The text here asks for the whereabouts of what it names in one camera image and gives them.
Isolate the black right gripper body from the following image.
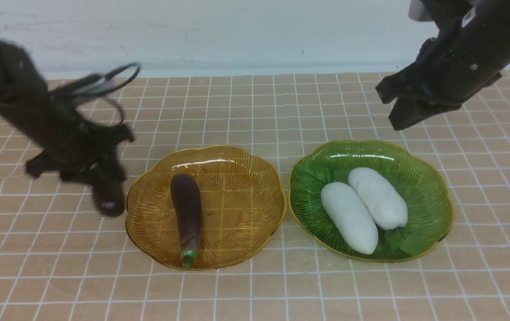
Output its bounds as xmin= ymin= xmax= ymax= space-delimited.
xmin=376 ymin=38 xmax=502 ymax=106

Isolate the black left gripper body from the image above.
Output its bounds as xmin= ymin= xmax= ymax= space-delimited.
xmin=25 ymin=117 xmax=135 ymax=184

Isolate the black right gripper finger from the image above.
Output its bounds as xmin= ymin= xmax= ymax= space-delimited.
xmin=389 ymin=98 xmax=445 ymax=131

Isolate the purple eggplant without green stem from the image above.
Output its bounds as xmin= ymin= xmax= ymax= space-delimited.
xmin=91 ymin=167 xmax=125 ymax=218

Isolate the purple eggplant with green stem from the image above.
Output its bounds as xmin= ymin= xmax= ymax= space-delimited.
xmin=170 ymin=173 xmax=202 ymax=269

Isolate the white radish with leaves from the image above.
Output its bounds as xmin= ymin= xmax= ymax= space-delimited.
xmin=295 ymin=165 xmax=416 ymax=255

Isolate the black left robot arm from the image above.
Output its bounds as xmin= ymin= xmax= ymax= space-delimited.
xmin=0 ymin=41 xmax=141 ymax=185

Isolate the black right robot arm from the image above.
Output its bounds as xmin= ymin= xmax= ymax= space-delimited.
xmin=376 ymin=0 xmax=510 ymax=131

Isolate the green plastic plate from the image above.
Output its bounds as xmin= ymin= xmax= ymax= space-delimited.
xmin=289 ymin=140 xmax=455 ymax=263

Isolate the beige checkered tablecloth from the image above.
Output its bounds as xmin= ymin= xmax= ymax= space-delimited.
xmin=0 ymin=71 xmax=510 ymax=321

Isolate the amber plastic plate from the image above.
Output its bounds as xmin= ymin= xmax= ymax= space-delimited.
xmin=125 ymin=145 xmax=286 ymax=272

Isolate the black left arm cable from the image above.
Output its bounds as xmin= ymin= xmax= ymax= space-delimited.
xmin=50 ymin=62 xmax=142 ymax=128

